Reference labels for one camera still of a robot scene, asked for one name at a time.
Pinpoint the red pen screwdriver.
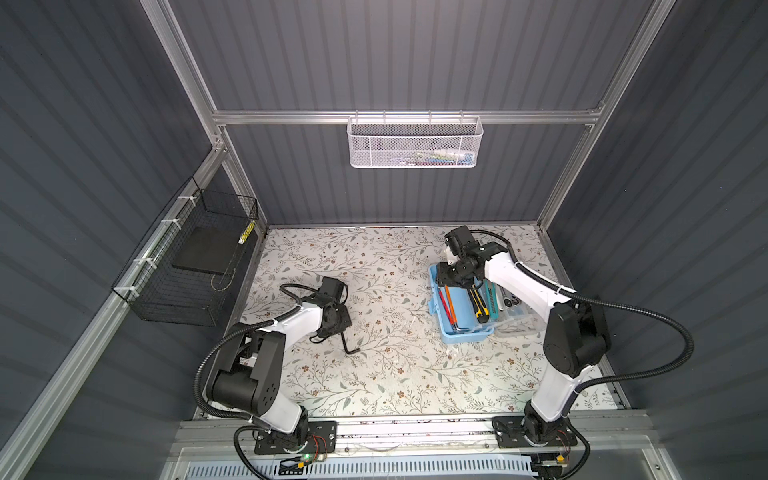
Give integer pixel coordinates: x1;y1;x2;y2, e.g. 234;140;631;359
438;288;453;325

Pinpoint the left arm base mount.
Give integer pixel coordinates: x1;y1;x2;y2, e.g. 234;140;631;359
254;421;338;455

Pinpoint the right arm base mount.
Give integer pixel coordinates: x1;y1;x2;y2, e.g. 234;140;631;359
491;415;578;450

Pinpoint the white wire mesh basket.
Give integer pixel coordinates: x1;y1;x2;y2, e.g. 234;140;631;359
346;115;484;169

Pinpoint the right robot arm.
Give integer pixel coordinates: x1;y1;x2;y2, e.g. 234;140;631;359
437;226;611;426

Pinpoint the teal utility knife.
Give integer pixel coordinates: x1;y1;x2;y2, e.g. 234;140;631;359
485;281;500;319

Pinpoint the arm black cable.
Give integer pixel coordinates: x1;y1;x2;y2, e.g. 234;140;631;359
469;227;696;480
193;281;337;480

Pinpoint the blue plastic tool box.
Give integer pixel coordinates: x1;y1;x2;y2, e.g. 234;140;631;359
427;261;551;346

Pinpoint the yellow black utility knife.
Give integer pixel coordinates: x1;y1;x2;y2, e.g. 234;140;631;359
467;285;490;324

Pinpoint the black wire basket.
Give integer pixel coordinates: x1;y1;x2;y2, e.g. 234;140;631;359
113;180;259;327

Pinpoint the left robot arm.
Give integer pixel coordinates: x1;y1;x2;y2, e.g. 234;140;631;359
193;277;352;445

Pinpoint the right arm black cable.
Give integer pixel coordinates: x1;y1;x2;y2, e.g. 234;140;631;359
469;227;696;480

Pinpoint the yellow item in basket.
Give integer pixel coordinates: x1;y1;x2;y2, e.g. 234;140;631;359
238;221;256;245

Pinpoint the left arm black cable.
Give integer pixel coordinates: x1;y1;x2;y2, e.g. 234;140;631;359
193;281;337;480

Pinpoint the white vented panel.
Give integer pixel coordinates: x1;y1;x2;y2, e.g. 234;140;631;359
182;457;538;480

